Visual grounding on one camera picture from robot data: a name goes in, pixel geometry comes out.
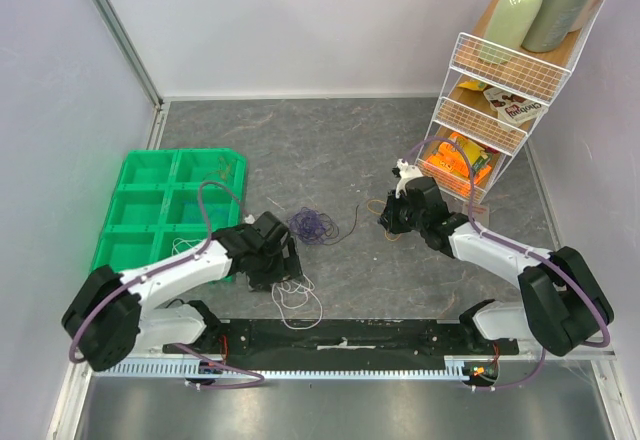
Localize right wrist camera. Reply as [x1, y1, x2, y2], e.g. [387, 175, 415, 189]
[392, 158, 423, 199]

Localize brown cable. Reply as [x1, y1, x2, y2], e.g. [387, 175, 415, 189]
[202, 157, 239, 184]

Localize dark green bottle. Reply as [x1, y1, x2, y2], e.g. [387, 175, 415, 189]
[522, 0, 587, 53]

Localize light green spray bottle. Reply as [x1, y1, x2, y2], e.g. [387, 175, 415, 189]
[478, 0, 543, 64]

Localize green compartment bin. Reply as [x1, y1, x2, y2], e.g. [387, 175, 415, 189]
[90, 148, 247, 271]

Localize yellow snack bag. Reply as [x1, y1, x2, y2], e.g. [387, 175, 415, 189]
[457, 79, 489, 92]

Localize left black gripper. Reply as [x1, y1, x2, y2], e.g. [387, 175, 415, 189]
[247, 235, 304, 293]

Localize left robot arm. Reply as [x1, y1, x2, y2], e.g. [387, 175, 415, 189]
[61, 212, 303, 371]

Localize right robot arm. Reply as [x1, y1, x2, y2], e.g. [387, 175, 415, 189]
[379, 176, 614, 357]

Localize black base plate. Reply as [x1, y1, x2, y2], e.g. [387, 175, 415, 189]
[189, 319, 519, 372]

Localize orange snack box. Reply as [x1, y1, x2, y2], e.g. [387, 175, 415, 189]
[423, 132, 493, 197]

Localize thin black cable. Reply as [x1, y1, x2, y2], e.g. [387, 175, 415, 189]
[337, 203, 361, 239]

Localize white wire shelf rack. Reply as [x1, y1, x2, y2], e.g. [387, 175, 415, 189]
[414, 0, 606, 203]

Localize aluminium rail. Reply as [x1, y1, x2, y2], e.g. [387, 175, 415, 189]
[69, 317, 616, 381]

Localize small pink card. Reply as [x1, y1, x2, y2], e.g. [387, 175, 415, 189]
[472, 205, 490, 227]

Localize chobani yogurt pack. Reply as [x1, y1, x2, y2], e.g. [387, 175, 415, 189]
[483, 87, 547, 127]

